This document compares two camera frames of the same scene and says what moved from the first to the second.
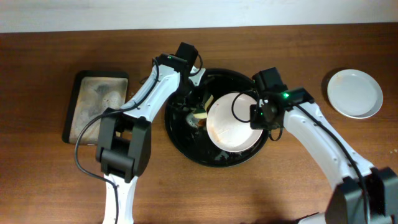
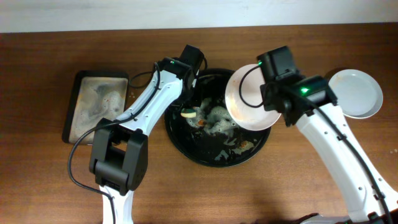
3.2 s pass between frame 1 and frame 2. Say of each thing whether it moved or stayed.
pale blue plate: stayed
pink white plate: moved
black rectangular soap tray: stayed
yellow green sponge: moved
